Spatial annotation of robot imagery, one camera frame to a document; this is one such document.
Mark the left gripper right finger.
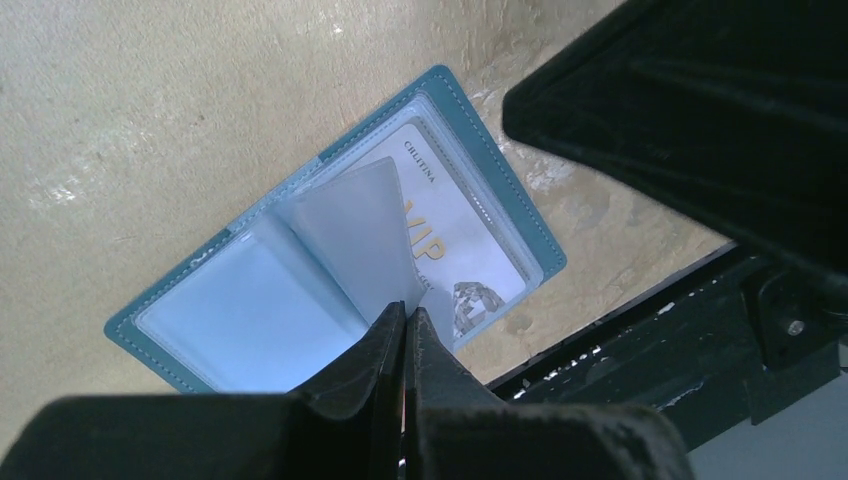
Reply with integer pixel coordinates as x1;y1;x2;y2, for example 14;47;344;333
405;307;693;479

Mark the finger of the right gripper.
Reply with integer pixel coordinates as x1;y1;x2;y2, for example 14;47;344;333
502;1;847;292

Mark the white VIP card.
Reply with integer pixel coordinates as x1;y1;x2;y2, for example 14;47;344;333
360;123;527;342

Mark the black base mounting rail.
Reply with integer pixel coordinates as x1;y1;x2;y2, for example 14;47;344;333
489;244;847;448

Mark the blue card holder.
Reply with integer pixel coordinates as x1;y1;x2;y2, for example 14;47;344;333
104;65;567;393

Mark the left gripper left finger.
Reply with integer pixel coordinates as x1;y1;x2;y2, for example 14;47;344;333
1;302;406;479

